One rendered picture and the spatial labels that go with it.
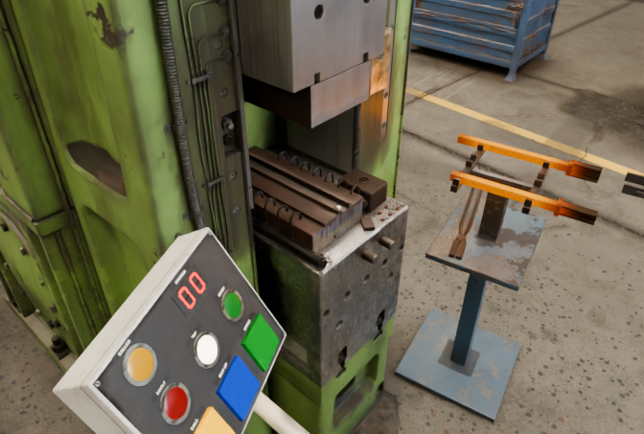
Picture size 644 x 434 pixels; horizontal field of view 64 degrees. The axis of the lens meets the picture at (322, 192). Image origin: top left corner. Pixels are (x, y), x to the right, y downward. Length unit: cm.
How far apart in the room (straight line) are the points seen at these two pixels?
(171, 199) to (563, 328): 192
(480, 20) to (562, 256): 266
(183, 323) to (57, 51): 71
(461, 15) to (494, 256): 358
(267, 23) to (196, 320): 55
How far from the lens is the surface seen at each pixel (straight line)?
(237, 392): 93
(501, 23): 494
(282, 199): 136
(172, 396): 83
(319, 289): 128
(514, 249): 180
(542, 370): 238
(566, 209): 156
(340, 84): 113
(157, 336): 83
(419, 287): 255
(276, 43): 101
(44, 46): 130
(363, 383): 198
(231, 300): 94
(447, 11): 515
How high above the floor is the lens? 177
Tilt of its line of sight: 34 degrees down
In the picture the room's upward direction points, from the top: straight up
